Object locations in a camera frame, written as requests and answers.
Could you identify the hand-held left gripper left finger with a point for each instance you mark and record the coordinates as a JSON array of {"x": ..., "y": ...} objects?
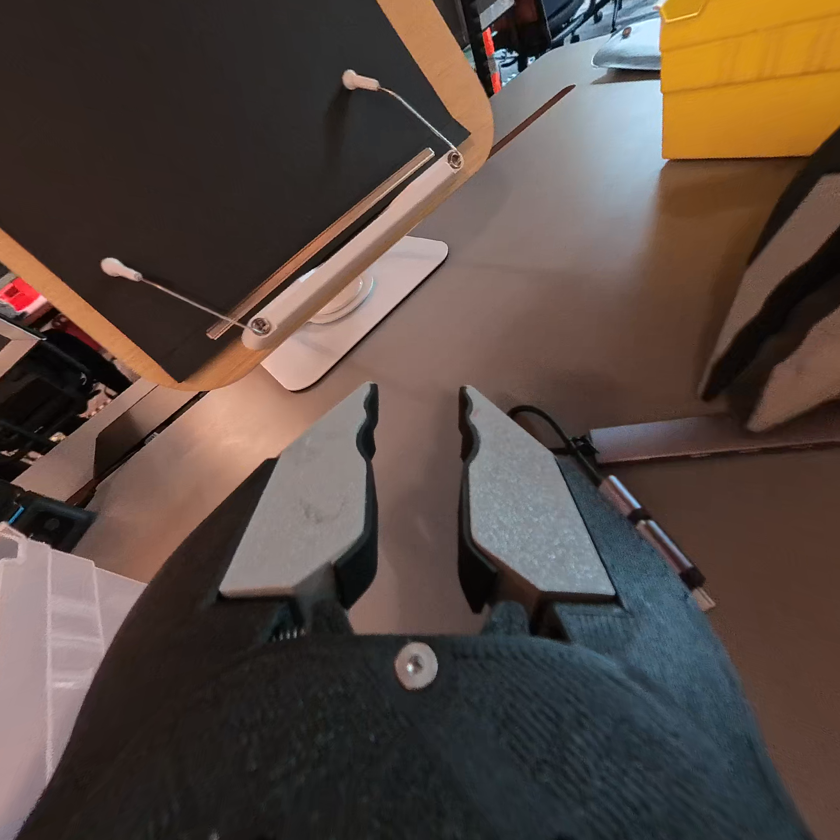
[{"x": 308, "y": 512}]

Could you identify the translucent white plastic box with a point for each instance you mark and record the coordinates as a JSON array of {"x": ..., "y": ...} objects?
[{"x": 46, "y": 656}]

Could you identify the black device with display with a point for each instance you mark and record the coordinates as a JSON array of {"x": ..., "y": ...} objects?
[{"x": 46, "y": 518}]

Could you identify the red plastic crate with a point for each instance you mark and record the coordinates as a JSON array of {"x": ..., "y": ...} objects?
[{"x": 23, "y": 298}]

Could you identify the black red striped post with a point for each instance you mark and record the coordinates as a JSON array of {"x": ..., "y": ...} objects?
[{"x": 491, "y": 59}]

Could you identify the pale grey rounded object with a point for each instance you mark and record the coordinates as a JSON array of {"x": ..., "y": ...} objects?
[{"x": 630, "y": 46}]

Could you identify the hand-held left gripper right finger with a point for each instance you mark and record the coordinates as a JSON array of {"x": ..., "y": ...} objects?
[{"x": 525, "y": 518}]

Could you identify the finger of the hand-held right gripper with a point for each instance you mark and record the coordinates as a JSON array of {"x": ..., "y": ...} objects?
[
  {"x": 800, "y": 374},
  {"x": 768, "y": 275}
]

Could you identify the grey aluminium usb hub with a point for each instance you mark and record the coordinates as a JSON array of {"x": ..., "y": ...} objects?
[{"x": 689, "y": 436}]

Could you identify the yellow box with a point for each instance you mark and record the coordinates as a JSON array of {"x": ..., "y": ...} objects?
[{"x": 735, "y": 98}]

